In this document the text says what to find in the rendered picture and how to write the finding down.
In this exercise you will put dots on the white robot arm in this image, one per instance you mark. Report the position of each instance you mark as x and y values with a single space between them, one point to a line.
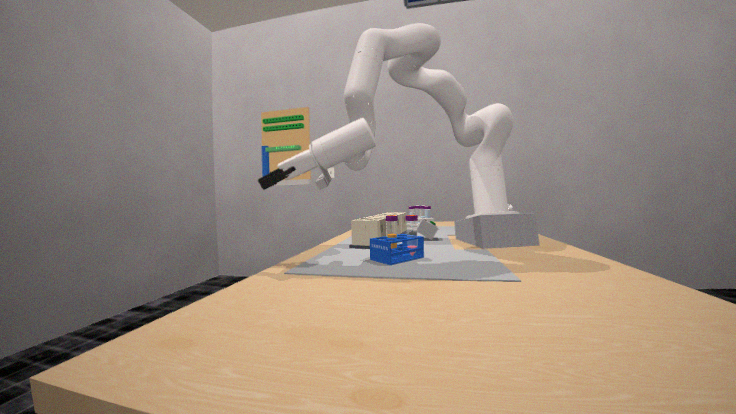
353 143

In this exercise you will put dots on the grey bench mat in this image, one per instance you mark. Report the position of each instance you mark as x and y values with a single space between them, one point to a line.
441 262

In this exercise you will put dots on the blue tube rack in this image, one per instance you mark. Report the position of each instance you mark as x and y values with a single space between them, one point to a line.
380 249

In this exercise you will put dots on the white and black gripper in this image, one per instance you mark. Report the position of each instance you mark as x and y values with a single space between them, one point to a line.
302 164

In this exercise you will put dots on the purple-capped tube with orange label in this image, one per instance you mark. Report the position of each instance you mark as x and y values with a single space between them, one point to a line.
411 221

